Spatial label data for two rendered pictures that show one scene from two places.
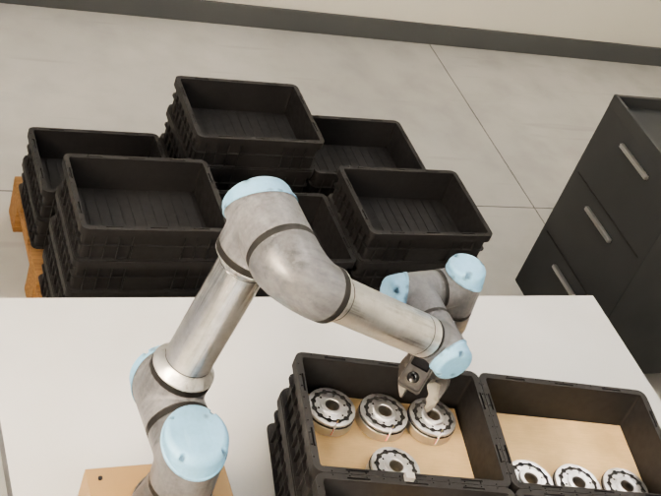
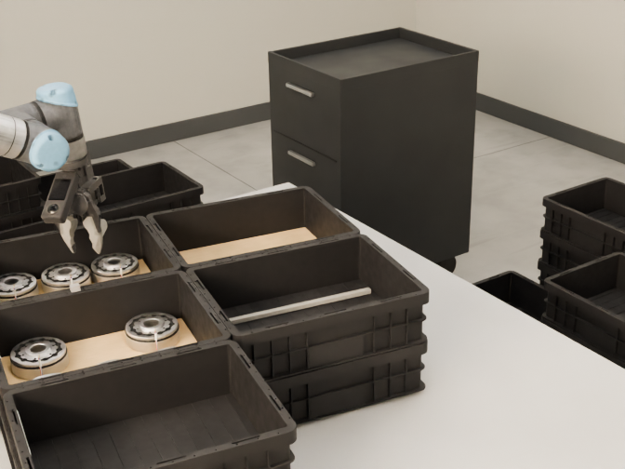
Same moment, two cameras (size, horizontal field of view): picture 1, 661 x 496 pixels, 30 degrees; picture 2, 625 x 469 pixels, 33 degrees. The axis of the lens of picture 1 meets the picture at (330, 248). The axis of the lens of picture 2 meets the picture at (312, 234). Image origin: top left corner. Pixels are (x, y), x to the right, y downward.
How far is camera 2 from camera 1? 1.04 m
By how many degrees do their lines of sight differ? 13
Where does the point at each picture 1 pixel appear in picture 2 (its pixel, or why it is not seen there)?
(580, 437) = (268, 243)
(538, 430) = (226, 249)
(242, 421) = not seen: outside the picture
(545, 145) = not seen: hidden behind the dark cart
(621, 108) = (275, 59)
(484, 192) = not seen: hidden behind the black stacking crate
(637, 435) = (315, 221)
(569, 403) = (245, 219)
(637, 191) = (313, 111)
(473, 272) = (58, 88)
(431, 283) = (21, 110)
